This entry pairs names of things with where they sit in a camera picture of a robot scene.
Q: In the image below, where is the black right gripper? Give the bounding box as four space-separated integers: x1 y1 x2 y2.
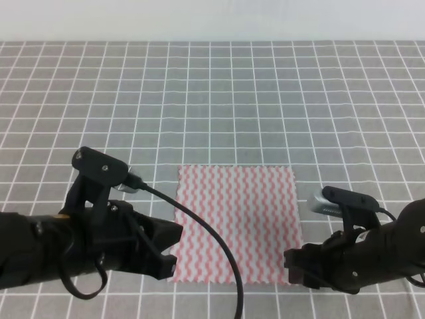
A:
284 229 398 294

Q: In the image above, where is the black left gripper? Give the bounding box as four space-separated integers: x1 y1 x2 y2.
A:
59 200 183 280

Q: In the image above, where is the pink white wavy towel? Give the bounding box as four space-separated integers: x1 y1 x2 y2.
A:
170 165 303 284

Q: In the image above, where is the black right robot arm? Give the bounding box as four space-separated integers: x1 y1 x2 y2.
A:
284 199 424 294

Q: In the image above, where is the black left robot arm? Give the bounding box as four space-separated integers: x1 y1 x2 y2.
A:
1 201 183 300

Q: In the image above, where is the grey checked tablecloth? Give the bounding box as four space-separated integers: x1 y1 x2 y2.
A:
0 40 425 319

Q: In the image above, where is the black left camera cable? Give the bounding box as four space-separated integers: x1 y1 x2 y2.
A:
127 175 245 319

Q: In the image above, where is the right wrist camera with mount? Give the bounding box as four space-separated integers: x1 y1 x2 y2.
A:
307 186 381 243

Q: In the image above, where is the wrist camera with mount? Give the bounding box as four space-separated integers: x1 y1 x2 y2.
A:
65 146 139 231
307 186 381 243

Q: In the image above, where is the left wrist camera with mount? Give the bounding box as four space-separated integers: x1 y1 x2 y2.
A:
65 146 139 231

